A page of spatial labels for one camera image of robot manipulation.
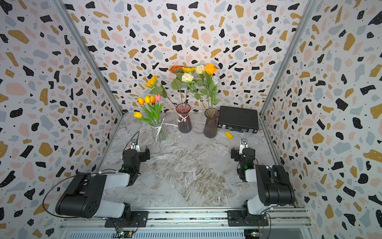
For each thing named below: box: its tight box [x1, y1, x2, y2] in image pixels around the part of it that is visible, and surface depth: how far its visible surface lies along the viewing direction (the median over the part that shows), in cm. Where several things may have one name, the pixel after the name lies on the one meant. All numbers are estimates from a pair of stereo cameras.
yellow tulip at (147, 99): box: [144, 95, 155, 124], surface depth 91 cm
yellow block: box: [224, 131, 234, 140], surface depth 111 cm
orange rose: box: [204, 63, 220, 110], surface depth 90 cm
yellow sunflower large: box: [182, 66, 197, 74], surface depth 89 cm
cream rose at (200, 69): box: [194, 64, 208, 110], surface depth 92 cm
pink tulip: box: [154, 94, 162, 124], surface depth 92 cm
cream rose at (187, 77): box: [181, 72, 206, 110], surface depth 87 cm
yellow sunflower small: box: [144, 74, 177, 107], surface depth 87 cm
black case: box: [217, 105, 260, 134], surface depth 112 cm
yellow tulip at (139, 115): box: [133, 111, 150, 122], surface depth 84 cm
